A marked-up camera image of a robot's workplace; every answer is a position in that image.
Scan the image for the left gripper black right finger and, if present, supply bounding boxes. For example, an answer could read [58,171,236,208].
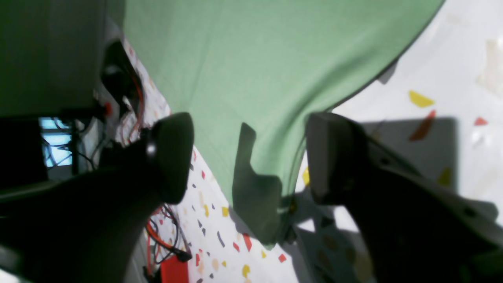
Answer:
[305,112,502,283]

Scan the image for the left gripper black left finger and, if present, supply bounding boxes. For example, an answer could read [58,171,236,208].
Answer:
[0,112,194,283]

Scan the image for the green T-shirt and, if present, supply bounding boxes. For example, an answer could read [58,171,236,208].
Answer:
[121,0,442,249]

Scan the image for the red box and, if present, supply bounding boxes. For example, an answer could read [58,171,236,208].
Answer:
[160,257,190,283]

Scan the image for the red and black wires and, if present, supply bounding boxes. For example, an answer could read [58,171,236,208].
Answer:
[118,75,193,276]

